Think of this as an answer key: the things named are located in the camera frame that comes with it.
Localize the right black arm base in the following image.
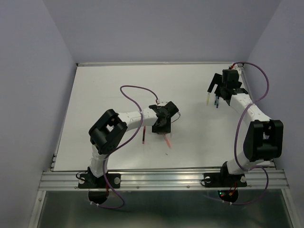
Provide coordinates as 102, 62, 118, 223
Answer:
200, 162, 247, 203

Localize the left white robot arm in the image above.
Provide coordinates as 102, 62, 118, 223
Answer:
88, 101, 179, 187

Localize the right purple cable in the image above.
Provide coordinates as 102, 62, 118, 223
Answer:
201, 61, 270, 206

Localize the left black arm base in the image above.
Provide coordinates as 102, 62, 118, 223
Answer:
76, 168, 121, 206

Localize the aluminium front rail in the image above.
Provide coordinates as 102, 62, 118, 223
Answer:
38, 167, 289, 191

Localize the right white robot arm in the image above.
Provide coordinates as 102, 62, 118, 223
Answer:
207, 69, 284, 185

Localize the orange pen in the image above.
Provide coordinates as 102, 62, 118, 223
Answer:
163, 134, 171, 149

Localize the white table board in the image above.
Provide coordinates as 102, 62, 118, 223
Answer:
54, 64, 247, 171

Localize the red pen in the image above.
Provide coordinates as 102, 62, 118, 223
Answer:
142, 126, 146, 144

